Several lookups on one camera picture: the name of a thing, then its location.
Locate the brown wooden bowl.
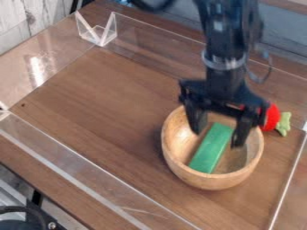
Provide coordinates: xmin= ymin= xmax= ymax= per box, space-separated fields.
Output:
xmin=160 ymin=106 xmax=264 ymax=190

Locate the red plush strawberry toy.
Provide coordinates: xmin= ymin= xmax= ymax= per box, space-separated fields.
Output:
xmin=260 ymin=103 xmax=291 ymax=137

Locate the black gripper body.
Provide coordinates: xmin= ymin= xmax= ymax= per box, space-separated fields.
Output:
xmin=178 ymin=67 xmax=268 ymax=126

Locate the black cable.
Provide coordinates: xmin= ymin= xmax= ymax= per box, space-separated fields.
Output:
xmin=0 ymin=205 xmax=40 ymax=230

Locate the black metal stand base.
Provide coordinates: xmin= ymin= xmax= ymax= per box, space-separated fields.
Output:
xmin=25 ymin=190 xmax=66 ymax=230

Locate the clear acrylic corner bracket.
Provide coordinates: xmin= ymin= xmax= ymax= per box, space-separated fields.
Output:
xmin=74 ymin=12 xmax=117 ymax=47

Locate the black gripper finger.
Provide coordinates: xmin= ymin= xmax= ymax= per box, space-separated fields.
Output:
xmin=229 ymin=111 xmax=256 ymax=148
xmin=184 ymin=102 xmax=206 ymax=135

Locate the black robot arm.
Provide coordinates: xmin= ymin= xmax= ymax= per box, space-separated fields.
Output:
xmin=178 ymin=0 xmax=269 ymax=147

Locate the clear acrylic front barrier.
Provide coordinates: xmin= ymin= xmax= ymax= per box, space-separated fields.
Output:
xmin=0 ymin=110 xmax=200 ymax=230

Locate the green rectangular block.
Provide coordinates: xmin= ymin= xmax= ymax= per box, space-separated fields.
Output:
xmin=188 ymin=122 xmax=232 ymax=173

